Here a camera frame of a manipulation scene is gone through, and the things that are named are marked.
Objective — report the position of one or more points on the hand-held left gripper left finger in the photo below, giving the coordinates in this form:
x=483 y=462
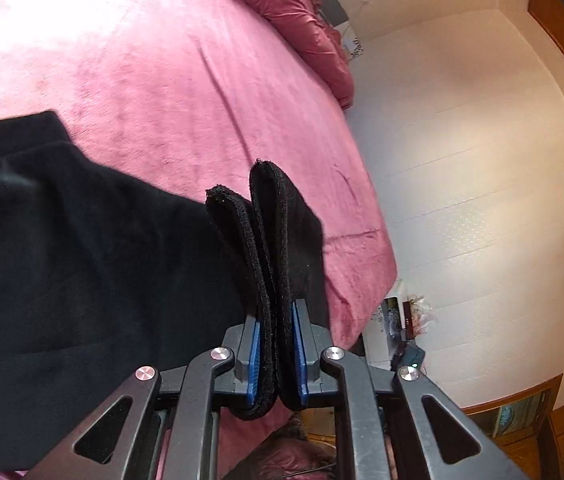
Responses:
x=253 y=355

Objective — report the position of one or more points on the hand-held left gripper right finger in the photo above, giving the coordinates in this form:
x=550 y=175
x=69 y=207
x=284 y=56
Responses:
x=301 y=355

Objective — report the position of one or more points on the black pants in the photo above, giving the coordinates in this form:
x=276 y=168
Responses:
x=87 y=260

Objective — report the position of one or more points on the small items on floor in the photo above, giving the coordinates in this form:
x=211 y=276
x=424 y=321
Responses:
x=391 y=315

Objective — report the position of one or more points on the dark red fuzzy cloth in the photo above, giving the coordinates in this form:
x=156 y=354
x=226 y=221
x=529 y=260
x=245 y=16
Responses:
x=287 y=457

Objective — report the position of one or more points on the black device with green light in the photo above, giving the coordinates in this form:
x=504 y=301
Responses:
x=409 y=357

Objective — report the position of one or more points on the wooden furniture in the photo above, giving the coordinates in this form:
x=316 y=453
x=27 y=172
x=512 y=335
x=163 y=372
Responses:
x=521 y=420

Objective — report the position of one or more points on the bed with pink sheet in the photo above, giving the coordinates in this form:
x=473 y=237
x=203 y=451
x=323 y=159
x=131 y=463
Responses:
x=162 y=85

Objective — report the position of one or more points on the grey and white headboard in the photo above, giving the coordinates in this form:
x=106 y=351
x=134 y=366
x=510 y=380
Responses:
x=334 y=7

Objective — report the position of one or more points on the red duvet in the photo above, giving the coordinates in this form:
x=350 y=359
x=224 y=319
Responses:
x=292 y=5

